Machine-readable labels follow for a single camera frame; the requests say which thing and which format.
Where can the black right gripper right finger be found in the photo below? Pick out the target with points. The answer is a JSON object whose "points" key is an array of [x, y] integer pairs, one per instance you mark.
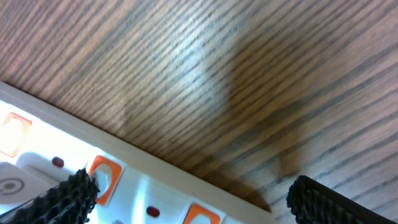
{"points": [[313, 203]]}

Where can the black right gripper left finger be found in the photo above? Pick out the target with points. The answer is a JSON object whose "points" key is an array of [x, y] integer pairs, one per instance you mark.
{"points": [[70, 202]]}

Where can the white charger plug adapter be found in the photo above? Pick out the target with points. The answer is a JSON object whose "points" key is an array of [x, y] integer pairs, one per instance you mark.
{"points": [[22, 183]]}

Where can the white power strip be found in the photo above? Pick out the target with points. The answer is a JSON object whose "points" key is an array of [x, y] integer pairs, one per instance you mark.
{"points": [[134, 186]]}

